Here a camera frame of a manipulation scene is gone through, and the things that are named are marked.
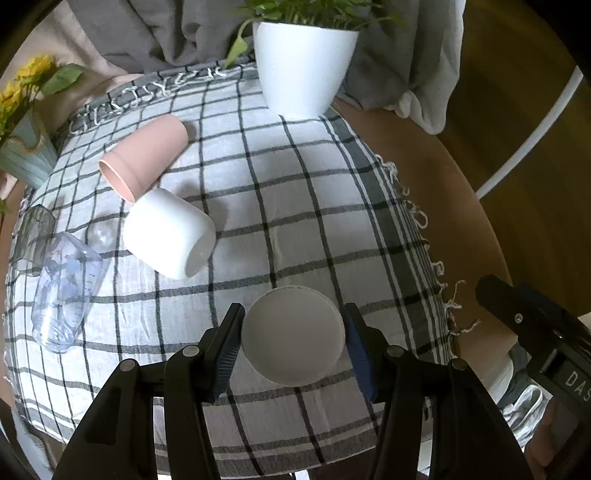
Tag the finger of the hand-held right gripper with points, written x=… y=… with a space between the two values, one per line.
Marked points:
x=512 y=307

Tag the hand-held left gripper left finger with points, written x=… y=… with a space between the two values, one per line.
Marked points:
x=227 y=350

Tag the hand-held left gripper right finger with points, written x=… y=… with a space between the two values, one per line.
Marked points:
x=361 y=360

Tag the white cup with ribbed rim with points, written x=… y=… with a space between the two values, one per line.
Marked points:
x=292 y=334

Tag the plain white cup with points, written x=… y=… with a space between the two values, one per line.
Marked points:
x=166 y=230

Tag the clear plastic measuring cup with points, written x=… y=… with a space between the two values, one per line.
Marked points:
x=64 y=290

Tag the pink cup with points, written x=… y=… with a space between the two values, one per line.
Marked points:
x=147 y=150

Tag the grey translucent cup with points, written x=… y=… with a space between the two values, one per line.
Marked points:
x=34 y=230

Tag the grey white clothing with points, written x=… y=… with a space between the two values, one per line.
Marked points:
x=519 y=397

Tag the checked grey white tablecloth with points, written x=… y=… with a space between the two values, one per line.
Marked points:
x=300 y=203

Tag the white metal bar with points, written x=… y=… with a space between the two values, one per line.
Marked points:
x=531 y=134

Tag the white cloth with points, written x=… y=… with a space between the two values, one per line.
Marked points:
x=436 y=64

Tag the light blue vase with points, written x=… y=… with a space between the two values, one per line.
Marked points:
x=25 y=154

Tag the white plant pot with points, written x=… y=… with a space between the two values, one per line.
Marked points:
x=302 y=69

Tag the grey cloth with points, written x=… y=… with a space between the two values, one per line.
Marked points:
x=161 y=32

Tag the yellow artificial flowers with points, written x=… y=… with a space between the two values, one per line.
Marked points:
x=21 y=90

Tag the green leafy plant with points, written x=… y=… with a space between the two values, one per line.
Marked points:
x=304 y=11

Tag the beige cloth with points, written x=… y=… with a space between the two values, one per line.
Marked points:
x=60 y=37

